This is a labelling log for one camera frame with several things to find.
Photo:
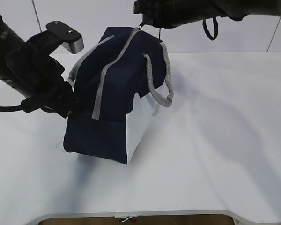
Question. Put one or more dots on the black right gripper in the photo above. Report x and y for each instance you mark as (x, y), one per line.
(170, 14)

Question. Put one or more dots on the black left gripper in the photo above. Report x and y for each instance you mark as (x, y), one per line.
(40, 74)

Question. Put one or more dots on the navy blue lunch bag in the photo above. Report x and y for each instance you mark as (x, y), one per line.
(120, 83)

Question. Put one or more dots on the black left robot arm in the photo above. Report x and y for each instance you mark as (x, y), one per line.
(10, 41)

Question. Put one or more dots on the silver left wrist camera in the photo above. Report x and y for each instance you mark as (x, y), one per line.
(71, 39)

